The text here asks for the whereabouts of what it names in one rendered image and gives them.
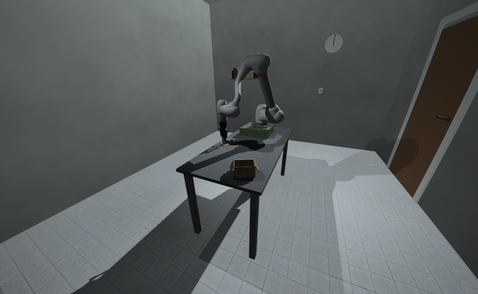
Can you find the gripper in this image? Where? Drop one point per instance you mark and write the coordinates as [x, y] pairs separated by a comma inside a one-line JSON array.
[[223, 131]]

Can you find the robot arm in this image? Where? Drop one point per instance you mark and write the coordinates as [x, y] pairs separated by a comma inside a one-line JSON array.
[[264, 113]]

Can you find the open brown cardboard box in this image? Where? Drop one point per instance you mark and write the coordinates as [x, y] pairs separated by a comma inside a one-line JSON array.
[[242, 167]]

